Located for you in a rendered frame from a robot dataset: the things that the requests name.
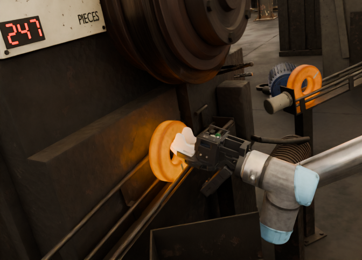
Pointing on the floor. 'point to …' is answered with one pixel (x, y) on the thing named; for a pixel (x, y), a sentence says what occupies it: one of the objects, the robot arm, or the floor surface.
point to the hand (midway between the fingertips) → (171, 143)
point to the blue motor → (280, 78)
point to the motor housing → (285, 252)
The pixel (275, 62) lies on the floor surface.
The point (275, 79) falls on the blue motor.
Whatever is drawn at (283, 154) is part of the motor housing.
